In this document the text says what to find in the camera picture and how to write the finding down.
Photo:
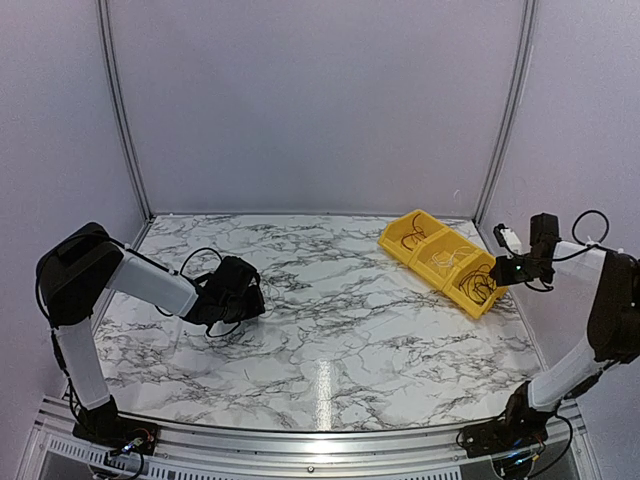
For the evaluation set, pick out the right aluminium frame post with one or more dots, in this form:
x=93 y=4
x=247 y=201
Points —
x=515 y=90

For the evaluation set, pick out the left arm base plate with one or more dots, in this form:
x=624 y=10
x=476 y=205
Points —
x=120 y=434

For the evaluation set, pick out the left aluminium frame post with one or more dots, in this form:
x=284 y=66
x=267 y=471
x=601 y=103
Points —
x=106 y=34

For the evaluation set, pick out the yellow bin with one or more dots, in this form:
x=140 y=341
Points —
x=439 y=258
x=471 y=287
x=403 y=236

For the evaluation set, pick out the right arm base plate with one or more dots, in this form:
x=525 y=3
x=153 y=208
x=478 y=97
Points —
x=495 y=437

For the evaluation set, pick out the aluminium front rail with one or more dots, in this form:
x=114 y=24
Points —
x=191 y=451

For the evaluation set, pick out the aluminium frame post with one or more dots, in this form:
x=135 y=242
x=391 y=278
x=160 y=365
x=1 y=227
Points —
x=515 y=90
x=106 y=34

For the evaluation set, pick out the yellow bin right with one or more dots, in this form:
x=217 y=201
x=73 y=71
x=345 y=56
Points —
x=471 y=287

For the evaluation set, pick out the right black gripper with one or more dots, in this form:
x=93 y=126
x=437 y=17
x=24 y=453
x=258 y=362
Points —
x=503 y=278

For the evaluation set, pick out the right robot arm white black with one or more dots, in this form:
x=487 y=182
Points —
x=612 y=326

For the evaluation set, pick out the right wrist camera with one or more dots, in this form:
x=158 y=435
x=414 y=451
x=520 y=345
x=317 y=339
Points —
x=508 y=240

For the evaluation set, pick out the yellow bin left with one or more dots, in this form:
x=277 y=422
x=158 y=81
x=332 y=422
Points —
x=403 y=236

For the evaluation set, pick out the yellow bin middle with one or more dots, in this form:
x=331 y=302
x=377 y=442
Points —
x=439 y=258

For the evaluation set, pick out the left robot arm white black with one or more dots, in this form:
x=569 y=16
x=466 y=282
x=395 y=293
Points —
x=71 y=278

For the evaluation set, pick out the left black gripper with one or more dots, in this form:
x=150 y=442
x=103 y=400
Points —
x=256 y=308

